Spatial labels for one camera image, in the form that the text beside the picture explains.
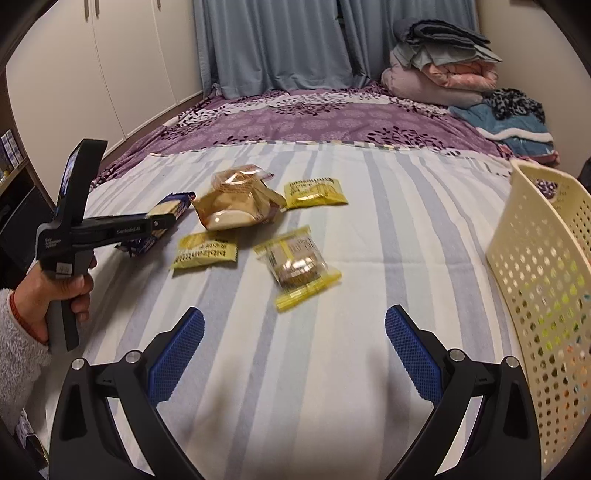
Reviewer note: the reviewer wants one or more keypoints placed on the white wardrobe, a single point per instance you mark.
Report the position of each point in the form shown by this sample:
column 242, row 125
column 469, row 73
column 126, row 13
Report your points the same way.
column 115, row 69

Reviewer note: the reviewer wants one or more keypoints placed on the person's left hand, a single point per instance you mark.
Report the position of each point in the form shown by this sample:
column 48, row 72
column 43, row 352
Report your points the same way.
column 32, row 304

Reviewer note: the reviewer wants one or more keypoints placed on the blue-grey curtain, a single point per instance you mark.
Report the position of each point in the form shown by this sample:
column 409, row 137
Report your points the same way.
column 277, row 46

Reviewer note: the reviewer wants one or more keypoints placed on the purple floral bedsheet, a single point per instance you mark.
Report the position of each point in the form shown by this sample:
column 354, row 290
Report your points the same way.
column 323, row 120

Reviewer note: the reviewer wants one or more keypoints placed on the pink folded quilt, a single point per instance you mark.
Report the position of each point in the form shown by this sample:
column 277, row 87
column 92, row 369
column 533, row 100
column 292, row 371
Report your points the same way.
column 461, row 76

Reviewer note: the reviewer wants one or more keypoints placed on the person's left forearm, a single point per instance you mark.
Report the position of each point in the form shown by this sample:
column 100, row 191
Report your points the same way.
column 18, row 369

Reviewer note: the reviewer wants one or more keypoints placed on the grey folded blanket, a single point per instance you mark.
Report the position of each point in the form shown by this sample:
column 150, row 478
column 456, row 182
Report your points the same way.
column 438, row 39

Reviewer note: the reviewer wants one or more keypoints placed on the dark wooden shelf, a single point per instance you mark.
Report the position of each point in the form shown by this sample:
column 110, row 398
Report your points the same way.
column 23, row 203

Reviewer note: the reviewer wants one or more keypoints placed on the yellow snack packet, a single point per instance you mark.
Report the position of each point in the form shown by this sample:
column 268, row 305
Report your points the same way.
column 316, row 194
column 203, row 251

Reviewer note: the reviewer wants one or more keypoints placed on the blue white striped blanket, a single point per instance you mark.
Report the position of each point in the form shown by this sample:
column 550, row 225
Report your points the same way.
column 300, row 369

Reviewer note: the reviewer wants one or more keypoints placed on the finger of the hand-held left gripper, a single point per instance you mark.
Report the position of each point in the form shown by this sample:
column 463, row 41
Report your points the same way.
column 161, row 226

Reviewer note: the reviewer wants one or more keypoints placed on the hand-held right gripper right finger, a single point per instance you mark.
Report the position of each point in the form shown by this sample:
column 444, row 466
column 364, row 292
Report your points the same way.
column 413, row 355

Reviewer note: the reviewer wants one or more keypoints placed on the gold bread packet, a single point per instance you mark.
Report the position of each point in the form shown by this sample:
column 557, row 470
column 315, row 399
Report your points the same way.
column 231, row 212

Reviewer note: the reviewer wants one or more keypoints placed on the cream perforated plastic basket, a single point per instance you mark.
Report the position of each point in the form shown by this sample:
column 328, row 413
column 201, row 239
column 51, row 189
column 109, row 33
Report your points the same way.
column 531, row 258

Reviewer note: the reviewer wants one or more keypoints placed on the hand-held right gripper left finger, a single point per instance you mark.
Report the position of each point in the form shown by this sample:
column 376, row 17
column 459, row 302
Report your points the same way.
column 173, row 355

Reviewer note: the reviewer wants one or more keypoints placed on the dark blue cracker packet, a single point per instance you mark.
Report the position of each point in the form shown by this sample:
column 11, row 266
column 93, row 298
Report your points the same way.
column 168, row 207

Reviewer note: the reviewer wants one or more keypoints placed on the clear yellow-edged snack packet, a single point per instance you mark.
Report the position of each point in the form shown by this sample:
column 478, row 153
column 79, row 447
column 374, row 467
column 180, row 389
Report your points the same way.
column 295, row 265

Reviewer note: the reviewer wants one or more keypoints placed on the black grey spotted cloth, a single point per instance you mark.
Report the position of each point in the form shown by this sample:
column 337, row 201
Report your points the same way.
column 512, row 104

